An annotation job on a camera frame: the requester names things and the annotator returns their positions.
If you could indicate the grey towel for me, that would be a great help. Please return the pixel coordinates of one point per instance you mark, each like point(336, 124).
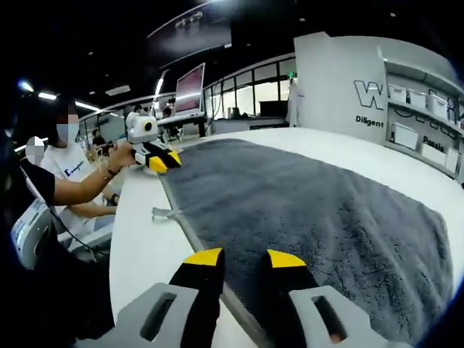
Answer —
point(308, 210)

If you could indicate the flat white box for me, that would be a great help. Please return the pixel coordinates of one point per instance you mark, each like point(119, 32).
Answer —
point(434, 156)

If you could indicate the person's left hand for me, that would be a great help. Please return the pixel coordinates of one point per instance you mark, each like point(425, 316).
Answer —
point(123, 157)

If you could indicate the white monitor desk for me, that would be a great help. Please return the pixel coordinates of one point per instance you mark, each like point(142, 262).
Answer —
point(183, 117)

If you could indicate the large tilted monitor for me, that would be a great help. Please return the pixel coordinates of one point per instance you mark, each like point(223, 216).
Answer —
point(189, 88)

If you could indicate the grey counter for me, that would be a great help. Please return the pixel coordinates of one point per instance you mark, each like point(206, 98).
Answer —
point(250, 125)

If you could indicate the black box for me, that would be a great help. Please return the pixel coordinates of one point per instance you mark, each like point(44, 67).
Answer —
point(273, 108)

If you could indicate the white hanging coat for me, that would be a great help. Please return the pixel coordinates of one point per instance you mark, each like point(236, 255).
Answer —
point(294, 103)

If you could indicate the person's black shirt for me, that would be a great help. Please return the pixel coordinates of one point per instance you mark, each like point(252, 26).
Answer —
point(54, 297)

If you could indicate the white chest device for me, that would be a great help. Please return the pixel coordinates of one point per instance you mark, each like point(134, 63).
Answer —
point(29, 232)

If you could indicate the large white storage bin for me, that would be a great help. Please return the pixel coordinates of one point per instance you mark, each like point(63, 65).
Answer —
point(405, 136)

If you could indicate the upright white box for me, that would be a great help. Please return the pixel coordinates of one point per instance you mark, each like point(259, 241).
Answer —
point(451, 160)

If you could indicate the grey metal shelving unit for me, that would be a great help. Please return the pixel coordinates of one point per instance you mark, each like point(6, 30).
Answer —
point(417, 71)

